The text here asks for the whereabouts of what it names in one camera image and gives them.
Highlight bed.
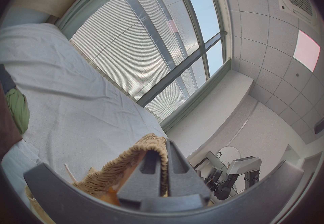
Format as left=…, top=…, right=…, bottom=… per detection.
left=0, top=0, right=167, bottom=193

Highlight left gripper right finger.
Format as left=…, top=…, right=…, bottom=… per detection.
left=166, top=138, right=212, bottom=206

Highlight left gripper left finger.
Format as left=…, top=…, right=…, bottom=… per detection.
left=117, top=150, right=164, bottom=206

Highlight brown garment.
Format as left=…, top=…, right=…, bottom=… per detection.
left=0, top=80, right=23, bottom=160

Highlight square ceiling light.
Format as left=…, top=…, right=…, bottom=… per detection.
left=293, top=30, right=321, bottom=72

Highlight green garment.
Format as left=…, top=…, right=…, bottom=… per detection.
left=6, top=88, right=30, bottom=135

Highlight window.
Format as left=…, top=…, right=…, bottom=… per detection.
left=70, top=0, right=228, bottom=123

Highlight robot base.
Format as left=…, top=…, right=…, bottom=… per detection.
left=205, top=151, right=229, bottom=171

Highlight white garment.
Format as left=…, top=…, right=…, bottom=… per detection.
left=1, top=139, right=42, bottom=168

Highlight tan shorts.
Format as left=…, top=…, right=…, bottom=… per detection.
left=25, top=133, right=169, bottom=208

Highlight black garment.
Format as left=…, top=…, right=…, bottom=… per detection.
left=0, top=64, right=17, bottom=92

